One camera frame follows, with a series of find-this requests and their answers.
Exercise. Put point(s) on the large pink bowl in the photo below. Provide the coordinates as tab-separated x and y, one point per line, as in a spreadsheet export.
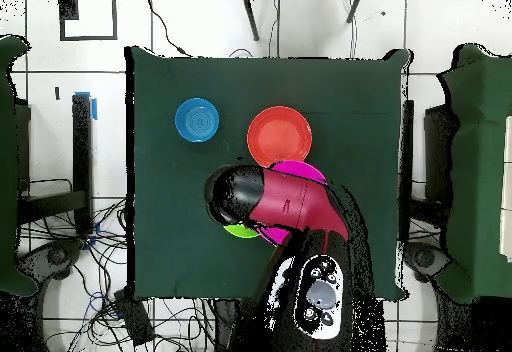
300	170

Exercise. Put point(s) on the medium green bowl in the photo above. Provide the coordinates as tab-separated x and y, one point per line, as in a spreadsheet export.
242	232

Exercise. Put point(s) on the small blue bowl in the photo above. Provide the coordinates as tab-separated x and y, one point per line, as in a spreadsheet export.
196	120

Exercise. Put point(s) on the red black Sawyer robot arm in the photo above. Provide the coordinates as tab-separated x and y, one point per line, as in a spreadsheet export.
304	208

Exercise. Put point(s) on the white box stack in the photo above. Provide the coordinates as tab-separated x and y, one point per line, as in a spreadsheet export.
507	188

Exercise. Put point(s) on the wide orange bowl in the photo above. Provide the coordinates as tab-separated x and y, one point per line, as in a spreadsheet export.
280	136

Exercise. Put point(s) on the dark green tablecloth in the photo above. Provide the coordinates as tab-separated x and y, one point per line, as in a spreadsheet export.
340	88

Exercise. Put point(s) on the black floor power strip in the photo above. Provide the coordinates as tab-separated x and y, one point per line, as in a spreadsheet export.
134	316

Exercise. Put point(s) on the green cloth side table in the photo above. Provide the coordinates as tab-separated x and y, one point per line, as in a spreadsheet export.
480	168
8	168

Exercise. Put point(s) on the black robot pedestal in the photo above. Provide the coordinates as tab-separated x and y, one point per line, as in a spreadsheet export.
226	324

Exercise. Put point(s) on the black camera tripod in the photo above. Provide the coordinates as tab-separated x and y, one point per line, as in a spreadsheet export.
250	16

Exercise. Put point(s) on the black post with blue tape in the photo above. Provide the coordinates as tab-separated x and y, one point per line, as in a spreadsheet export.
82	160

